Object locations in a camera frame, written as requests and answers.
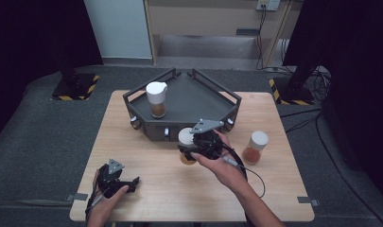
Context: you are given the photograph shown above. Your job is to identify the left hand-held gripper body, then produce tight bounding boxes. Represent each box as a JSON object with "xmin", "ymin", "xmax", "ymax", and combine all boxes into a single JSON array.
[{"xmin": 96, "ymin": 158, "xmax": 131, "ymax": 200}]

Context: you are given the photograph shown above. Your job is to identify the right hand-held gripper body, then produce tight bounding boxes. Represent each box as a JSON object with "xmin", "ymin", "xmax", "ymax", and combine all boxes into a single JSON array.
[{"xmin": 189, "ymin": 118, "xmax": 225, "ymax": 161}]

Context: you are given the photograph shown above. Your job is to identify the spice jar with yellow powder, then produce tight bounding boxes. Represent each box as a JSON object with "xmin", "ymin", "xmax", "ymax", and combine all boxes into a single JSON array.
[{"xmin": 178, "ymin": 127, "xmax": 199, "ymax": 166}]

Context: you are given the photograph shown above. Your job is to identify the dark hexagonal tray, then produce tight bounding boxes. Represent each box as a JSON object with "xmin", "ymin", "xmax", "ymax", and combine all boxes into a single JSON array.
[{"xmin": 122, "ymin": 67, "xmax": 243, "ymax": 143}]

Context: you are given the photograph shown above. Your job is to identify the spice jar with red powder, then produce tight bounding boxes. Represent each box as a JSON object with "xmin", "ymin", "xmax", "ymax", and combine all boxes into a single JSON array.
[{"xmin": 241, "ymin": 131, "xmax": 270, "ymax": 166}]

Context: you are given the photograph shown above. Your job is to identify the spice jar with brown powder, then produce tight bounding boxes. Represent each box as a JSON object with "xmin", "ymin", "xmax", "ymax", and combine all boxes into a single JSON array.
[{"xmin": 145, "ymin": 80, "xmax": 168, "ymax": 119}]

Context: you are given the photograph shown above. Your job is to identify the person's left hand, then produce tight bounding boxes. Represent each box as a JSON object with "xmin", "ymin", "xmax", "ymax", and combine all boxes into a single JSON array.
[{"xmin": 87, "ymin": 185, "xmax": 131, "ymax": 221}]

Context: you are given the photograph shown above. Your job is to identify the person's right hand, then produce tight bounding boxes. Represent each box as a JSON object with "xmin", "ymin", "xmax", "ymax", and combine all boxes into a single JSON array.
[{"xmin": 191, "ymin": 130, "xmax": 249, "ymax": 192}]

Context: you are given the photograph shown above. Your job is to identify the grey tape piece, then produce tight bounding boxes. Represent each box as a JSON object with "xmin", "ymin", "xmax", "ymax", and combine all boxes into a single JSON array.
[
  {"xmin": 65, "ymin": 192, "xmax": 89, "ymax": 202},
  {"xmin": 297, "ymin": 196, "xmax": 321, "ymax": 207}
]

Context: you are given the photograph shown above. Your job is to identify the black stand with striped base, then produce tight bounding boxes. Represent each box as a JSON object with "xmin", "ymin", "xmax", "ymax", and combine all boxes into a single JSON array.
[
  {"xmin": 51, "ymin": 0, "xmax": 100, "ymax": 101},
  {"xmin": 268, "ymin": 46, "xmax": 325, "ymax": 106}
]

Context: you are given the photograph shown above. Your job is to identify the white panel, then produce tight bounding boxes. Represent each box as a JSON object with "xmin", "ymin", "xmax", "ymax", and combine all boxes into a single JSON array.
[{"xmin": 83, "ymin": 0, "xmax": 153, "ymax": 60}]

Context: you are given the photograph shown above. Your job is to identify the white power outlet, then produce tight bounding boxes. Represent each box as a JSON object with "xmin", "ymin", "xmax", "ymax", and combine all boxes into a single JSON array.
[{"xmin": 255, "ymin": 0, "xmax": 281, "ymax": 12}]

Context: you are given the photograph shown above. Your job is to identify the thin cable with grey plug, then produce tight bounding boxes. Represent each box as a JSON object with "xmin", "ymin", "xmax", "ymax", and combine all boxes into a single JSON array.
[{"xmin": 222, "ymin": 155, "xmax": 267, "ymax": 199}]

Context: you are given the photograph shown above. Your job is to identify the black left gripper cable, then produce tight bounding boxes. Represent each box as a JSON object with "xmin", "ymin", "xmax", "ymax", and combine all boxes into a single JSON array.
[{"xmin": 84, "ymin": 176, "xmax": 105, "ymax": 223}]

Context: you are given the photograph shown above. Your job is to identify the thick black gripper cable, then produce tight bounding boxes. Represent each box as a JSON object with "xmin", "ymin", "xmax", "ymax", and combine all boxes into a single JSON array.
[{"xmin": 221, "ymin": 141, "xmax": 250, "ymax": 183}]

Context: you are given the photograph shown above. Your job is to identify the black outlet cables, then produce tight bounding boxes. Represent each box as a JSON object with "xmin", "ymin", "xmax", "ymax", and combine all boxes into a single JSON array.
[{"xmin": 254, "ymin": 5, "xmax": 269, "ymax": 71}]

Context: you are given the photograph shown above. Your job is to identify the black floor cables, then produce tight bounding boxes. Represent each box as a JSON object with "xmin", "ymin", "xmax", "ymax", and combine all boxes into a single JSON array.
[{"xmin": 279, "ymin": 65, "xmax": 334, "ymax": 134}]

